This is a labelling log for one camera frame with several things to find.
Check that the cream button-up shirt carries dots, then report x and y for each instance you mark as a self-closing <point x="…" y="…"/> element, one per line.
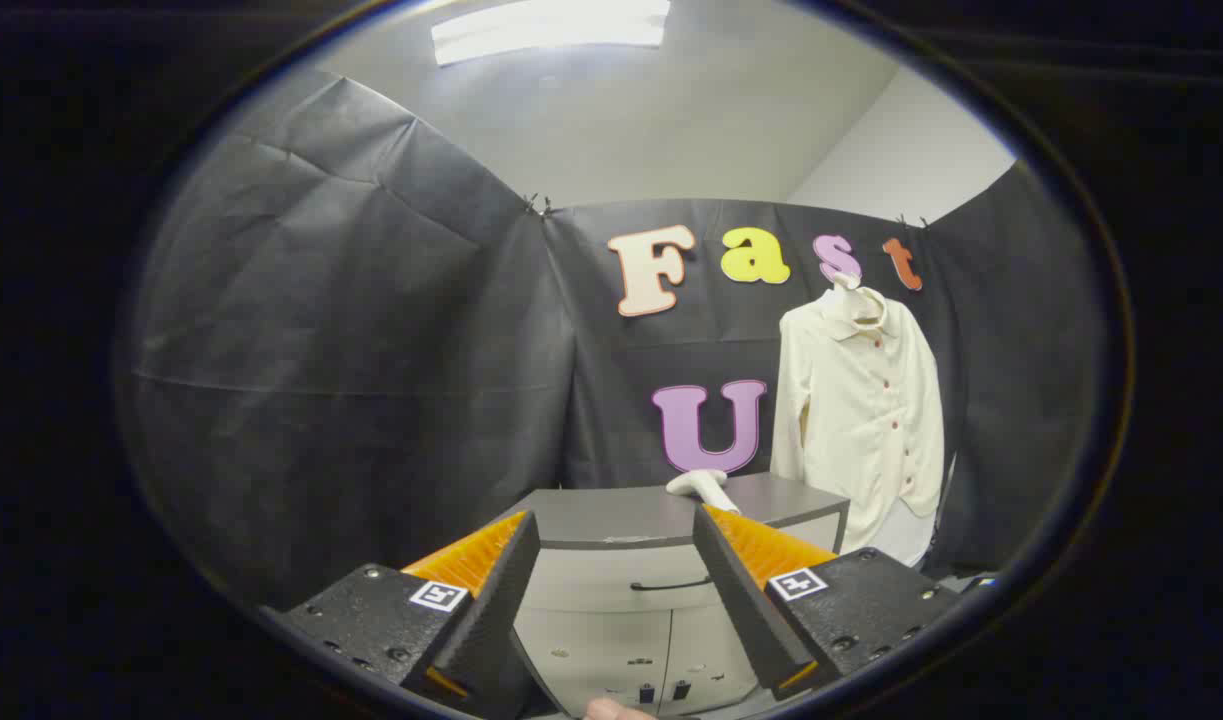
<point x="861" y="420"/>

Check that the cream white garment steamer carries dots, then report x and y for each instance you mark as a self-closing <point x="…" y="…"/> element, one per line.
<point x="701" y="485"/>

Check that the white plastic hanger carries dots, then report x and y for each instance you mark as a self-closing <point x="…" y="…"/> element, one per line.
<point x="851" y="300"/>

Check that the black backdrop cloth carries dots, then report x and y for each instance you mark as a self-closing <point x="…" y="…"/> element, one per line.
<point x="371" y="350"/>

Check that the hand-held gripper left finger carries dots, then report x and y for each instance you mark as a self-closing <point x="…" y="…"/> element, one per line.
<point x="496" y="600"/>

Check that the grey cabinet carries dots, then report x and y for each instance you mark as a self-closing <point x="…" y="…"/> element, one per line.
<point x="611" y="520"/>

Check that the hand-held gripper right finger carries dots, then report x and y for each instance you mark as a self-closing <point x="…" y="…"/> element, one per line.
<point x="746" y="610"/>

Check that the ceiling light fixture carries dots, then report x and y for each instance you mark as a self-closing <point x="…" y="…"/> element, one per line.
<point x="551" y="30"/>

